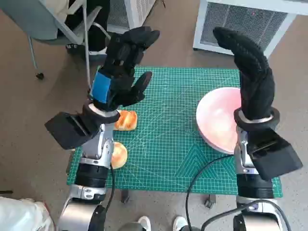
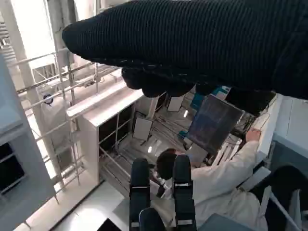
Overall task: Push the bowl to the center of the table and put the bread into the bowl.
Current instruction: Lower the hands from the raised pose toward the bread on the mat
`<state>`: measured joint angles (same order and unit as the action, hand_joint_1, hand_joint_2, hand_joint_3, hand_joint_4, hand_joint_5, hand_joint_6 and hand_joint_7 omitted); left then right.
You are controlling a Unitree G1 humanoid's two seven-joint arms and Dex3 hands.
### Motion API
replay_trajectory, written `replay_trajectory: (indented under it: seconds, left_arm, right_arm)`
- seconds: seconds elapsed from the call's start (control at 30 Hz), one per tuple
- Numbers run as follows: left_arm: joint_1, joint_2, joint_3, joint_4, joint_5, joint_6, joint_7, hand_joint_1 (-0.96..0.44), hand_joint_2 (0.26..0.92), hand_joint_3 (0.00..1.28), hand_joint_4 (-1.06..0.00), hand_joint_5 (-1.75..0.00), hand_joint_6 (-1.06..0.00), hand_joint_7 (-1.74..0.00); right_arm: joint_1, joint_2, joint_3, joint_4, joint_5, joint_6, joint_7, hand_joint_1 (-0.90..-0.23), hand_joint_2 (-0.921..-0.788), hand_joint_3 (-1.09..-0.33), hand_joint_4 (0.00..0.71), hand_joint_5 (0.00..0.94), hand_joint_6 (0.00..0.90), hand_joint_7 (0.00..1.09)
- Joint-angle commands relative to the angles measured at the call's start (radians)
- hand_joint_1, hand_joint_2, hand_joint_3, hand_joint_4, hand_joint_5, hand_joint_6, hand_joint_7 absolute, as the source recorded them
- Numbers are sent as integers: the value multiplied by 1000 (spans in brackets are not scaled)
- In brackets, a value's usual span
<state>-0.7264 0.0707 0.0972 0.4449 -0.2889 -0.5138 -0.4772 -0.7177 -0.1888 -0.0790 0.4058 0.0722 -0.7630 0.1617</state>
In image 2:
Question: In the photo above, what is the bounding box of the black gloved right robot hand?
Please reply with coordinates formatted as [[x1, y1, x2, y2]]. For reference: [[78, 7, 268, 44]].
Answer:
[[62, 0, 308, 116]]

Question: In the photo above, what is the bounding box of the black left hand blue tape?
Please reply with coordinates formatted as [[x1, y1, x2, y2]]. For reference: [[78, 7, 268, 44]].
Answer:
[[129, 154, 197, 231]]

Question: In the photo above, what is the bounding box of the person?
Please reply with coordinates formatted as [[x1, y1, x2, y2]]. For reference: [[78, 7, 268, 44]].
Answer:
[[149, 127, 308, 231]]

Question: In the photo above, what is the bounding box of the grey office chair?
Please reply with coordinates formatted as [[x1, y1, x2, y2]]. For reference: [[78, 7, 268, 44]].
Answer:
[[199, 166, 308, 231]]

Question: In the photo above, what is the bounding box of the blue white box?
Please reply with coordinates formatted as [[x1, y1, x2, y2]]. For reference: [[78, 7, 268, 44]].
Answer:
[[191, 85, 231, 108]]

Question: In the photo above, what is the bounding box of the square ceiling panel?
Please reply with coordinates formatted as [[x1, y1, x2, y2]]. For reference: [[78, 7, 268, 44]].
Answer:
[[167, 95, 181, 112], [133, 117, 154, 141]]

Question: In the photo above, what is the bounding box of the dark computer monitor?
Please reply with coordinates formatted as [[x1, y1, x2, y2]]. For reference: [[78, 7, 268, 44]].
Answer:
[[187, 93, 244, 156]]

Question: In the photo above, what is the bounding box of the white metal railing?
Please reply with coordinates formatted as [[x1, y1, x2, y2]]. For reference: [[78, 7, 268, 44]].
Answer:
[[9, 47, 123, 193]]

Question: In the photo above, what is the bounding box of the white office desk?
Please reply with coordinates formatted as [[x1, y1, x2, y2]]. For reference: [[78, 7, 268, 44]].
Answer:
[[255, 95, 308, 169]]

